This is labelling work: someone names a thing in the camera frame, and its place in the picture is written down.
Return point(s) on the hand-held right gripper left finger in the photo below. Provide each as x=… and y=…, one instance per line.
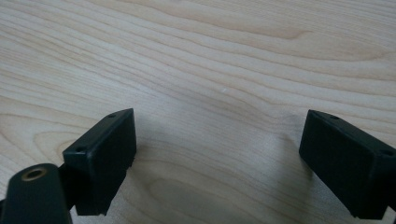
x=102, y=161

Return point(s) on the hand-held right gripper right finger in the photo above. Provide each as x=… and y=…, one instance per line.
x=348, y=161

